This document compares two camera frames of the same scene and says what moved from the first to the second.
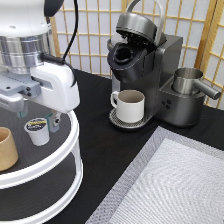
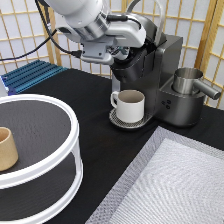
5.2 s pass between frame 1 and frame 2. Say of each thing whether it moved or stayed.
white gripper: moved
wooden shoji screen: stayed
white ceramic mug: stayed
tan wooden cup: stayed
